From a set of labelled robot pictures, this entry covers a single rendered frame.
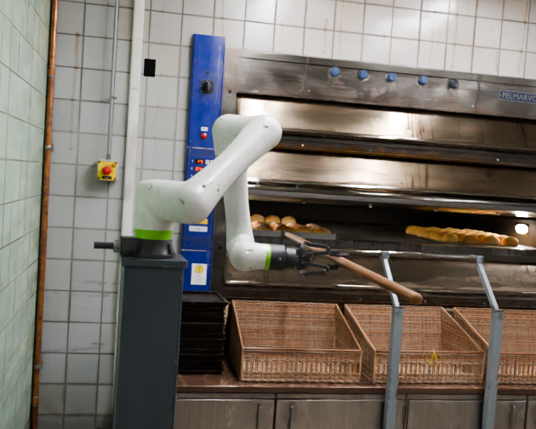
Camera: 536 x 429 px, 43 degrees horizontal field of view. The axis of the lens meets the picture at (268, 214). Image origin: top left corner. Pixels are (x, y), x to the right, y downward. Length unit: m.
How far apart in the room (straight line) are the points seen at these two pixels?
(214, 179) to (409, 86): 1.80
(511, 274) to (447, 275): 0.38
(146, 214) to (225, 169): 0.29
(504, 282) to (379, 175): 0.93
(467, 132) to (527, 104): 0.39
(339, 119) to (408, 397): 1.41
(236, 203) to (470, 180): 1.70
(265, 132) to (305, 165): 1.23
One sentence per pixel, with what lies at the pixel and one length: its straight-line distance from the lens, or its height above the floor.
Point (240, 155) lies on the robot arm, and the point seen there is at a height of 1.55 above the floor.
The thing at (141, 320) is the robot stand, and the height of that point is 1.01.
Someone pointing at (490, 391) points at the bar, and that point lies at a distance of 3.34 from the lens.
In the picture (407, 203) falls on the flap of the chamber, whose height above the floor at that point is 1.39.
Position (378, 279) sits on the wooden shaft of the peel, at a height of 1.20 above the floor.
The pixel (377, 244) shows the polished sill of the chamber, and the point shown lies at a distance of 3.62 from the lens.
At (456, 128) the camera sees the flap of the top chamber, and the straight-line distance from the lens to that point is 3.78.
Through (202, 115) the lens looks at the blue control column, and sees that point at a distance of 3.38.
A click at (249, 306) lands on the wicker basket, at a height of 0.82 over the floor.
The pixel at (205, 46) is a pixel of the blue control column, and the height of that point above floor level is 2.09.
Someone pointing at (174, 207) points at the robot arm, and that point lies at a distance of 2.07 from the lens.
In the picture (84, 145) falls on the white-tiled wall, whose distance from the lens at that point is 3.40.
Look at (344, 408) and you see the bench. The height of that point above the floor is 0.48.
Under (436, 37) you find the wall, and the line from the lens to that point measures 3.78.
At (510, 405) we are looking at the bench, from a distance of 3.48.
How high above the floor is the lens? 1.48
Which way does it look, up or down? 3 degrees down
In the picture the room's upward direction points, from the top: 4 degrees clockwise
